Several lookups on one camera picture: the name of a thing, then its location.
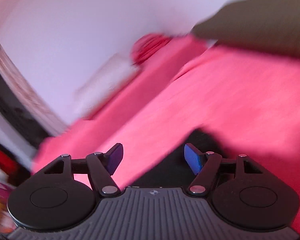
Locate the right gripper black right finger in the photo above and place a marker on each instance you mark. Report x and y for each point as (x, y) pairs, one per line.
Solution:
(241, 191)

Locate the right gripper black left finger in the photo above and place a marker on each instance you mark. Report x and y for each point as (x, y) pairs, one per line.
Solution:
(66, 191)

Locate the black pants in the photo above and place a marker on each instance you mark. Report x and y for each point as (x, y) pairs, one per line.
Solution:
(173, 170)

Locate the hanging clothes pile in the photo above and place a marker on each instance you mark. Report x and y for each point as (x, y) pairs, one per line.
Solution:
(12, 174)

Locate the dark window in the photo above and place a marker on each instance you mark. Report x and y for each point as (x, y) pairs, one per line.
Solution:
(19, 117)

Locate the pink bed blanket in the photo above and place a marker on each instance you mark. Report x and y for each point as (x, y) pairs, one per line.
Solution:
(249, 102)

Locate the white pillow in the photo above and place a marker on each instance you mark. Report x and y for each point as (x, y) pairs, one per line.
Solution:
(104, 84)

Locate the floral beige curtain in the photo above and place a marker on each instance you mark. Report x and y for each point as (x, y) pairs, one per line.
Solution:
(28, 97)

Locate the red folded cloth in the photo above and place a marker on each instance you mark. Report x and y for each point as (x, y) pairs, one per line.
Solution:
(147, 46)

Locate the brown wooden headboard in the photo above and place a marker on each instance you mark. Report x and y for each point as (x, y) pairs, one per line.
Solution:
(272, 26)

